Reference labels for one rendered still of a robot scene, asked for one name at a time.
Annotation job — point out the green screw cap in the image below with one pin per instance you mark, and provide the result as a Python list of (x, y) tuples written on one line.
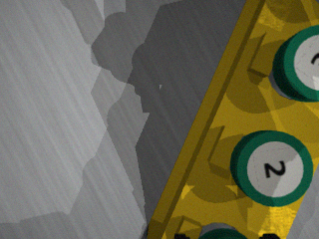
[(273, 168), (222, 233), (296, 66)]

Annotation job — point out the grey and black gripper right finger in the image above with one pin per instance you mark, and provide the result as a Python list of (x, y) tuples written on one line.
[(269, 236)]

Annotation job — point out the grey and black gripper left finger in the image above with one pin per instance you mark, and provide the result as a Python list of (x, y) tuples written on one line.
[(180, 236)]

